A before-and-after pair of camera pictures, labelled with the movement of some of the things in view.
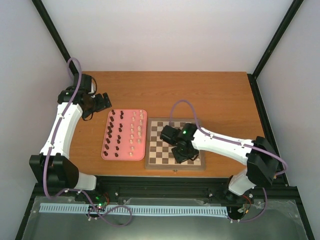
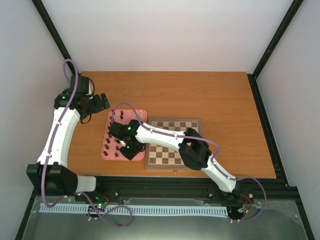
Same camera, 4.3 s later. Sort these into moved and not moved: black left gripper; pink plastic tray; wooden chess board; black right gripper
Moved: black right gripper
Not moved: wooden chess board; black left gripper; pink plastic tray
